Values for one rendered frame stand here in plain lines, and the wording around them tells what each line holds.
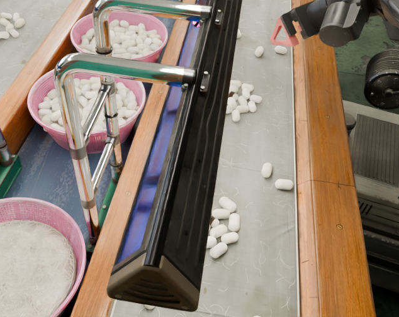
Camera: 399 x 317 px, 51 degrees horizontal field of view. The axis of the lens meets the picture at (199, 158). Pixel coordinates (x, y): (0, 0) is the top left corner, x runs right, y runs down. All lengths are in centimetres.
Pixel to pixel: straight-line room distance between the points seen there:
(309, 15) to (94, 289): 66
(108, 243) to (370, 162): 92
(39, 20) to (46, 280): 84
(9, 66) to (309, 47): 81
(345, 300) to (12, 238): 58
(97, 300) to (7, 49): 78
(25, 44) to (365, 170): 105
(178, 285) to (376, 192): 104
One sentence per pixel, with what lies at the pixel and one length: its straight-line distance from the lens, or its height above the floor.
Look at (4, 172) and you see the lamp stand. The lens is 95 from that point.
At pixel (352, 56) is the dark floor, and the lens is 283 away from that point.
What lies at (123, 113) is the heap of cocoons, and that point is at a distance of 100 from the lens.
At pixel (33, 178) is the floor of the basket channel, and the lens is 98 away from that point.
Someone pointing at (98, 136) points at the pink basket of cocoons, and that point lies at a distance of 93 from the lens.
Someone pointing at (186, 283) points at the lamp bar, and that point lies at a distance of 36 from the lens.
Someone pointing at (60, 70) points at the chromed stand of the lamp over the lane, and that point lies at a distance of 51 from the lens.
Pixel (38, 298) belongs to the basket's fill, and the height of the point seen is 74.
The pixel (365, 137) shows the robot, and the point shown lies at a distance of 148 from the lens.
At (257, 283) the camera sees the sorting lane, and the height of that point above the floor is 74.
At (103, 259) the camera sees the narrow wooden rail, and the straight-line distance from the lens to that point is 73.
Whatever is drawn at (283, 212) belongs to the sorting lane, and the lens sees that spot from 84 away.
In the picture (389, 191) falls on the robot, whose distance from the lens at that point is 135.
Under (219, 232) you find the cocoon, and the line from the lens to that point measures 76.
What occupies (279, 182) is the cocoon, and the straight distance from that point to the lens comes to 86.
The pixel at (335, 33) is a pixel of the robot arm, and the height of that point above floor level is 102.
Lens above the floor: 140
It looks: 47 degrees down
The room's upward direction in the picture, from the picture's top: 6 degrees clockwise
